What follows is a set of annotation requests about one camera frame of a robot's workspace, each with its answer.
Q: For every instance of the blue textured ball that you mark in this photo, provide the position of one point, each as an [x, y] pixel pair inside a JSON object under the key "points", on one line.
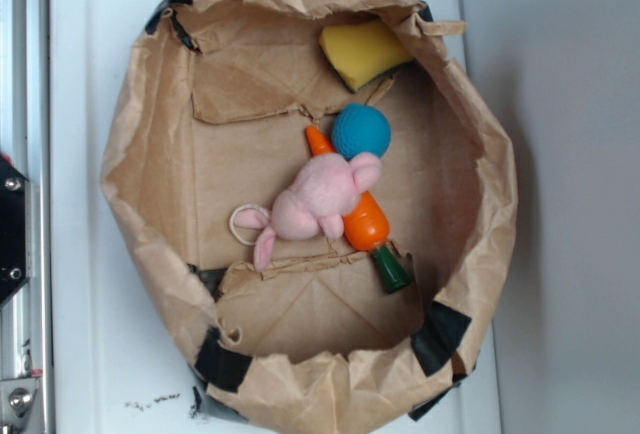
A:
{"points": [[361, 128]]}

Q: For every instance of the pink plush pig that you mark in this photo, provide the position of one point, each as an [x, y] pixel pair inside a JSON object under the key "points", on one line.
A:
{"points": [[327, 188]]}

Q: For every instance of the orange toy carrot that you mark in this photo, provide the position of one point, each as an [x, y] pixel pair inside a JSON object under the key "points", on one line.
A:
{"points": [[367, 229]]}

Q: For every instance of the brown paper bag bin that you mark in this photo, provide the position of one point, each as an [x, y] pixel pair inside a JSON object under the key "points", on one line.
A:
{"points": [[212, 115]]}

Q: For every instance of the yellow green sponge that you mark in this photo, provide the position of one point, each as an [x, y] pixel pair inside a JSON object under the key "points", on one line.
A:
{"points": [[360, 53]]}

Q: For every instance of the black mounting bracket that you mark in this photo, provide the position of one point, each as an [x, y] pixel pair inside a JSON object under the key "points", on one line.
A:
{"points": [[13, 227]]}

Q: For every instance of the aluminium frame rail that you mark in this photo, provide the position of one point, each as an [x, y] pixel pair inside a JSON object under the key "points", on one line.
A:
{"points": [[27, 368]]}

